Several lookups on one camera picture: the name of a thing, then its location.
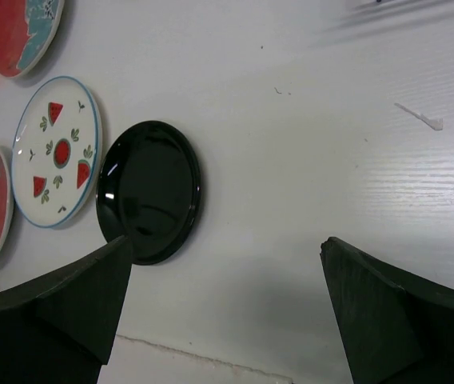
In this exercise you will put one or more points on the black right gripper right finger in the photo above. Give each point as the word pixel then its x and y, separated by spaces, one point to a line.
pixel 395 326

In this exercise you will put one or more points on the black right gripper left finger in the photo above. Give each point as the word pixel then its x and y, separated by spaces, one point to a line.
pixel 61 326

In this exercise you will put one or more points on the black plate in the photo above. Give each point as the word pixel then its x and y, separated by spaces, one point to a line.
pixel 149 190

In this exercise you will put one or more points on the white watermelon pattern plate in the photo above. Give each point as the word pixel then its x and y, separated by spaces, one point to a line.
pixel 57 150

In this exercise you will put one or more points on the white plastic scrap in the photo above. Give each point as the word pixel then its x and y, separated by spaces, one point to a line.
pixel 434 124

